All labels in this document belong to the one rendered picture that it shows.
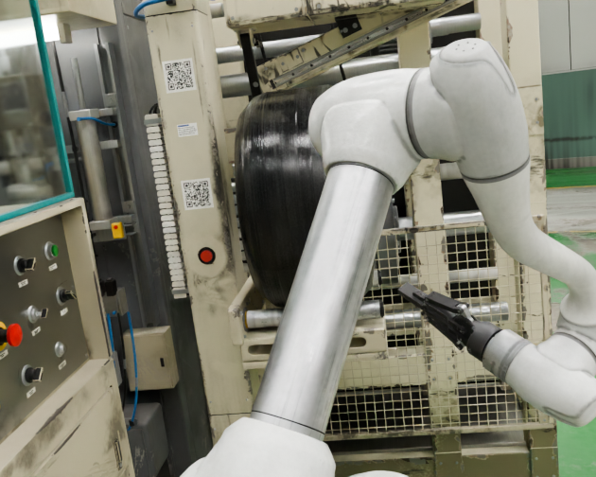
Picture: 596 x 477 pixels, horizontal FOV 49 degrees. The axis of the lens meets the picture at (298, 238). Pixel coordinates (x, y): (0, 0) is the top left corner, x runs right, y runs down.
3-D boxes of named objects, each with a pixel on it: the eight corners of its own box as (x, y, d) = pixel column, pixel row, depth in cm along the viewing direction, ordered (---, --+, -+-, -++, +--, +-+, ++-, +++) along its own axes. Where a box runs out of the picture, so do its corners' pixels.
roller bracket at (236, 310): (232, 347, 160) (226, 309, 158) (258, 298, 198) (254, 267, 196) (245, 346, 159) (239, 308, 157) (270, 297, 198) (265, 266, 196)
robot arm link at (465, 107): (544, 133, 96) (457, 139, 104) (520, 16, 87) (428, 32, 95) (517, 185, 88) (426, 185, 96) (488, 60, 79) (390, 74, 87)
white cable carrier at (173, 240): (173, 298, 172) (144, 114, 162) (179, 292, 177) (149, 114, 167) (190, 297, 171) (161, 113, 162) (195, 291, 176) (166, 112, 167)
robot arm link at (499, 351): (502, 392, 124) (477, 374, 128) (532, 363, 128) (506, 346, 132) (505, 362, 118) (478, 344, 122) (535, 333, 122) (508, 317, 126)
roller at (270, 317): (241, 309, 163) (245, 311, 167) (241, 327, 161) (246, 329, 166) (382, 297, 158) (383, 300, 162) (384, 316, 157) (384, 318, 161)
